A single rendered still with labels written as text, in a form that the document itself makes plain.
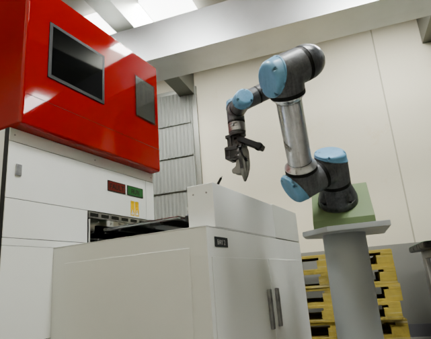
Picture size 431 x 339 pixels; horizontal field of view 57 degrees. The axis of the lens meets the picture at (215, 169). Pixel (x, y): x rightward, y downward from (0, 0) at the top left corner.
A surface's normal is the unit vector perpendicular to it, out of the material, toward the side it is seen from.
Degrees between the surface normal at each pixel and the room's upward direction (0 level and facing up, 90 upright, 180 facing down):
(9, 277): 90
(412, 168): 90
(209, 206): 90
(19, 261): 90
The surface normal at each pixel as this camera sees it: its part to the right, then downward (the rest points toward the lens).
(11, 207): 0.88, -0.19
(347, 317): -0.70, -0.15
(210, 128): -0.32, -0.24
